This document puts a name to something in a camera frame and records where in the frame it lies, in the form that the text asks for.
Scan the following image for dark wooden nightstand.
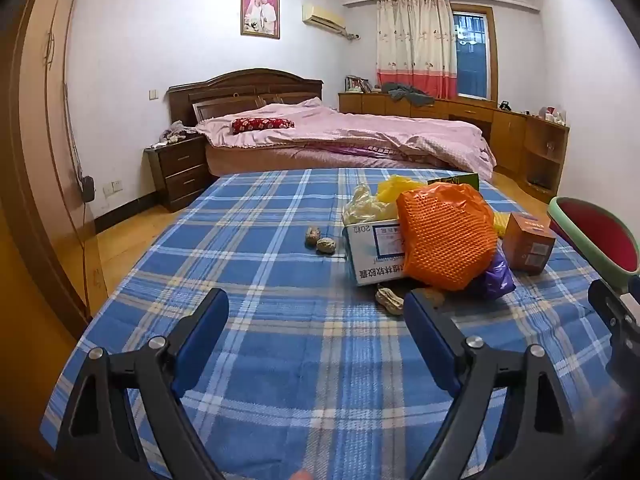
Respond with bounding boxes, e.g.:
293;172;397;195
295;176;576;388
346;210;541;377
144;135;216;212

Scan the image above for pink quilt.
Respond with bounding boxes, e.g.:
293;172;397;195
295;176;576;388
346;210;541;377
194;97;497;173

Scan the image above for wooden framed window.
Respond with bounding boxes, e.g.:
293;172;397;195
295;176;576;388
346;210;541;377
450;4;498;102

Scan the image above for white cardboard medicine box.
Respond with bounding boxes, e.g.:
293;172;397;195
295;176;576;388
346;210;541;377
342;219;416;287

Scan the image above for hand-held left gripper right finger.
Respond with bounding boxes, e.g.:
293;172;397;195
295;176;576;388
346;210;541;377
404;289;586;480

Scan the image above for orange mesh foam bag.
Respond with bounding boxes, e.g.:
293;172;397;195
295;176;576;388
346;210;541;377
396;182;497;292

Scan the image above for red floral pillow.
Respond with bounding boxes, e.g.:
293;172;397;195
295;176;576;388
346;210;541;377
231;116;296;135

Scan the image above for wall air conditioner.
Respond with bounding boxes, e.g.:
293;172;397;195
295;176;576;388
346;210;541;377
301;4;347;31

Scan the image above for cream and red curtain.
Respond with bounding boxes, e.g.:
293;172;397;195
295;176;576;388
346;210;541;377
376;0;458;101

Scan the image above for dark wooden bed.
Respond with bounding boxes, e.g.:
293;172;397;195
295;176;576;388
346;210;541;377
167;68;497;181

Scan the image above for green cardboard box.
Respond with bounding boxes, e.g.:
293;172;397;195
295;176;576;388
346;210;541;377
427;172;481;193

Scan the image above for grey clothes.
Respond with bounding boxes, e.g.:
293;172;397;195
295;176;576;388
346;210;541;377
381;81;435;107

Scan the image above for purple plastic wrapper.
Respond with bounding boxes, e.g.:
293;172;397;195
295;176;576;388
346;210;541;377
467;250;517;301

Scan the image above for framed wedding photo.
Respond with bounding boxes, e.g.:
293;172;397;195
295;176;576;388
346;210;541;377
240;0;281;38

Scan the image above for clutter pile on nightstand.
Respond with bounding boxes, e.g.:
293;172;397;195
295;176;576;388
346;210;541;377
159;121;198;147

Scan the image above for small orange carton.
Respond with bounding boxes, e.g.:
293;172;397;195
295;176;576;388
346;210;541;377
501;212;557;275

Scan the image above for blue plaid tablecloth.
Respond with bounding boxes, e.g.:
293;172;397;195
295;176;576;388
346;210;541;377
40;167;640;480

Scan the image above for red plastic bin green rim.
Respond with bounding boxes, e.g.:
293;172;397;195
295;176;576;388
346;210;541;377
547;196;640;291

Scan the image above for thin dark cable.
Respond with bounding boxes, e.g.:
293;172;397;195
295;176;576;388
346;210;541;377
62;80;98;313

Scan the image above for light wooden cabinet unit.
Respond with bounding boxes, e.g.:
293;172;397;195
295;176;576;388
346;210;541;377
338;91;571;203

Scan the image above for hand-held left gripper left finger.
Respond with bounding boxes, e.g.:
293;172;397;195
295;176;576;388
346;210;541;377
54;287;231;480

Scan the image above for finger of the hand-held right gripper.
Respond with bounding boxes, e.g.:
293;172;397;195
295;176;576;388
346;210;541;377
588;278;640;333

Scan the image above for cream plastic bag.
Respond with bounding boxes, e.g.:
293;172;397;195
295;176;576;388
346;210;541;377
342;185;401;226

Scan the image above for wooden wardrobe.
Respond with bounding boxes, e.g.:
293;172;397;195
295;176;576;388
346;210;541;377
10;0;108;326

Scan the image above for white and red jars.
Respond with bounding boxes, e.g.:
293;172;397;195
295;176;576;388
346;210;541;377
537;106;568;126

